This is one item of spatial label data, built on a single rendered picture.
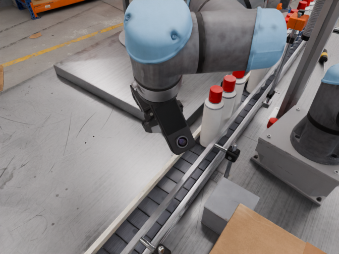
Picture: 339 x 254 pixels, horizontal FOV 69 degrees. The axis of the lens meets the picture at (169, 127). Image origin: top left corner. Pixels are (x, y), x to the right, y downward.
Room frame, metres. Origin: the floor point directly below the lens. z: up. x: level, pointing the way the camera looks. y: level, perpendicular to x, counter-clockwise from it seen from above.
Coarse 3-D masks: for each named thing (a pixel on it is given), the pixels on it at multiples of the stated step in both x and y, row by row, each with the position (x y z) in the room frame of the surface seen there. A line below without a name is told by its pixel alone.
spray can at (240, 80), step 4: (236, 72) 0.59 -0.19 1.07; (240, 72) 0.59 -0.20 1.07; (244, 72) 0.60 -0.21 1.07; (236, 76) 0.59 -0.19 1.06; (240, 76) 0.59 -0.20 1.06; (236, 80) 0.59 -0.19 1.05; (240, 80) 0.59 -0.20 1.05; (244, 80) 0.59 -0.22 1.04; (236, 84) 0.58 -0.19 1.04; (240, 84) 0.58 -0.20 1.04; (244, 84) 0.59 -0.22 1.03; (236, 88) 0.58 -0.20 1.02; (240, 88) 0.58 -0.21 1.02; (240, 92) 0.58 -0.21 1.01; (236, 96) 0.58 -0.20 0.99; (240, 96) 0.59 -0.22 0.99; (236, 100) 0.58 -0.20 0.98; (240, 100) 0.59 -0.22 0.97; (236, 104) 0.58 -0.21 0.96; (236, 108) 0.58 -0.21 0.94; (232, 112) 0.58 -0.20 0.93
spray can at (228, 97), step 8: (224, 80) 0.54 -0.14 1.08; (232, 80) 0.53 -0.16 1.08; (224, 88) 0.53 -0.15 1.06; (232, 88) 0.53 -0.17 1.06; (224, 96) 0.52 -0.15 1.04; (232, 96) 0.52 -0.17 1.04; (224, 104) 0.52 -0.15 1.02; (232, 104) 0.52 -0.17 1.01; (224, 112) 0.52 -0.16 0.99; (224, 120) 0.52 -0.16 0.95
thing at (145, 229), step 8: (272, 72) 0.77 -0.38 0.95; (264, 80) 0.71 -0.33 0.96; (256, 88) 0.66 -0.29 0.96; (248, 96) 0.62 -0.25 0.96; (240, 112) 0.55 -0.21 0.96; (232, 120) 0.51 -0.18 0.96; (224, 128) 0.48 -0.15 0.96; (216, 136) 0.45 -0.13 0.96; (208, 152) 0.39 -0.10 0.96; (200, 160) 0.37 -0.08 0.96; (192, 168) 0.34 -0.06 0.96; (184, 176) 0.32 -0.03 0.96; (176, 184) 0.30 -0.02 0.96; (184, 184) 0.30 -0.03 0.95; (176, 192) 0.28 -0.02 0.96; (168, 200) 0.26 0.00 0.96; (160, 208) 0.24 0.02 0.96; (152, 216) 0.22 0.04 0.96; (144, 224) 0.21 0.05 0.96; (152, 224) 0.21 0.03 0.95; (144, 232) 0.19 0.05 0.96; (136, 240) 0.17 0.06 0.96; (128, 248) 0.16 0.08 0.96
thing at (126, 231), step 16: (272, 80) 0.83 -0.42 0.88; (256, 96) 0.72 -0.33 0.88; (192, 160) 0.43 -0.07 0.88; (208, 160) 0.43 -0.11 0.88; (176, 176) 0.37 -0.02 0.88; (192, 176) 0.37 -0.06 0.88; (160, 192) 0.33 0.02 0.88; (144, 208) 0.28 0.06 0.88; (128, 224) 0.24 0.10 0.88; (160, 224) 0.24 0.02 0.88; (112, 240) 0.20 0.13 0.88; (128, 240) 0.20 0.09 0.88
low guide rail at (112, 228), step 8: (200, 128) 0.52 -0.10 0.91; (184, 152) 0.44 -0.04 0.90; (176, 160) 0.41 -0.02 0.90; (168, 168) 0.38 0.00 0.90; (160, 176) 0.35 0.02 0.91; (152, 184) 0.33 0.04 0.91; (144, 192) 0.31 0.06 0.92; (136, 200) 0.28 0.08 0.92; (128, 208) 0.26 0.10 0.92; (120, 216) 0.24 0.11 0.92; (112, 224) 0.23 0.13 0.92; (120, 224) 0.23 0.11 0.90; (104, 232) 0.21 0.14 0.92; (112, 232) 0.21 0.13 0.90; (96, 240) 0.19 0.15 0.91; (104, 240) 0.19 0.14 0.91; (96, 248) 0.18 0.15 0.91
